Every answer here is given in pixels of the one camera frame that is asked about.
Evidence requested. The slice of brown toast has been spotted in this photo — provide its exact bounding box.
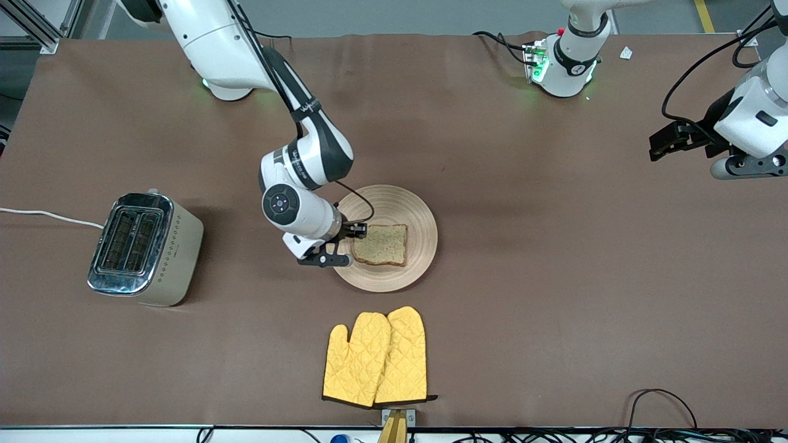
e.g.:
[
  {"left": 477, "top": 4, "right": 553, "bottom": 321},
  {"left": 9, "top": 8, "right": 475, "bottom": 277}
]
[{"left": 352, "top": 223, "right": 409, "bottom": 267}]

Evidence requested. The round light wooden plate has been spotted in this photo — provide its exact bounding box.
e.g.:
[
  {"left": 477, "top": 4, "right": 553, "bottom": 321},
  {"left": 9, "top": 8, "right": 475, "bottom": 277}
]
[{"left": 331, "top": 185, "right": 439, "bottom": 293}]

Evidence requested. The yellow quilted oven mitt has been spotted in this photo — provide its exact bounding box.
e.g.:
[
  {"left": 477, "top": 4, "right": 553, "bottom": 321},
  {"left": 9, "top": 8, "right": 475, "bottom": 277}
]
[
  {"left": 322, "top": 312, "right": 392, "bottom": 408},
  {"left": 374, "top": 306, "right": 439, "bottom": 405}
]

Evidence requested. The chrome and cream toaster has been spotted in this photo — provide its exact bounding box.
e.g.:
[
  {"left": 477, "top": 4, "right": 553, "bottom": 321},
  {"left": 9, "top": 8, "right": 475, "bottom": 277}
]
[{"left": 86, "top": 189, "right": 205, "bottom": 307}]

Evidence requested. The brown table cover mat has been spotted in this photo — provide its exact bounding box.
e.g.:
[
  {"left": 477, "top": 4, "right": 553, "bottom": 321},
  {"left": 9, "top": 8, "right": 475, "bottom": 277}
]
[{"left": 0, "top": 32, "right": 788, "bottom": 429}]

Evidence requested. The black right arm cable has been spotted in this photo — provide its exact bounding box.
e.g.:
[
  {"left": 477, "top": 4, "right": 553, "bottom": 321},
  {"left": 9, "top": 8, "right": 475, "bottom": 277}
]
[{"left": 225, "top": 0, "right": 376, "bottom": 226}]

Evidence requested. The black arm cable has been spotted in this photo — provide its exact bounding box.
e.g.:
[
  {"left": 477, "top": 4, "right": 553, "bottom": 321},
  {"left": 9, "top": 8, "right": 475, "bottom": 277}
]
[
  {"left": 661, "top": 5, "right": 788, "bottom": 139},
  {"left": 225, "top": 0, "right": 376, "bottom": 226}
]

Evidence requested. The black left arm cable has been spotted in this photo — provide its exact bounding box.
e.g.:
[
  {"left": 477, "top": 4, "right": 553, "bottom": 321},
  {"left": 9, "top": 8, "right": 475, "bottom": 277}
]
[{"left": 661, "top": 5, "right": 788, "bottom": 139}]

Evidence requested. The grey bracket with wooden bar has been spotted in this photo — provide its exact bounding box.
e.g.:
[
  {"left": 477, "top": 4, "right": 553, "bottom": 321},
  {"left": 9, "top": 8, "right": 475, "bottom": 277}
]
[{"left": 377, "top": 408, "right": 417, "bottom": 443}]

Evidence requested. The black left base cable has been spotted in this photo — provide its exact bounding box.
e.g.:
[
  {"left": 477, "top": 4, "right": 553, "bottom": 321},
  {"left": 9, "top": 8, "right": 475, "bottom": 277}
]
[{"left": 472, "top": 30, "right": 531, "bottom": 65}]

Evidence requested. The black looped cable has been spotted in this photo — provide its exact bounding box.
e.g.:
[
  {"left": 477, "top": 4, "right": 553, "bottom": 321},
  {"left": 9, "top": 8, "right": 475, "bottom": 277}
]
[{"left": 627, "top": 388, "right": 698, "bottom": 431}]

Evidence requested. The white toaster power cord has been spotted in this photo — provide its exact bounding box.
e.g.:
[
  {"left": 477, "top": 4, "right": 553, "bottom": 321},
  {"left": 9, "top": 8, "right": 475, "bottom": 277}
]
[{"left": 0, "top": 207, "right": 105, "bottom": 229}]

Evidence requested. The black cable bundle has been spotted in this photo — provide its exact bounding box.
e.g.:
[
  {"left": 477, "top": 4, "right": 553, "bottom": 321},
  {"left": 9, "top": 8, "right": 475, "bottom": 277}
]
[{"left": 456, "top": 429, "right": 788, "bottom": 443}]

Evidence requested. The aluminium frame profile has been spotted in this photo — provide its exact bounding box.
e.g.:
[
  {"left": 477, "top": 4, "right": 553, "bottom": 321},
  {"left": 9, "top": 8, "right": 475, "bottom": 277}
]
[{"left": 0, "top": 0, "right": 84, "bottom": 55}]

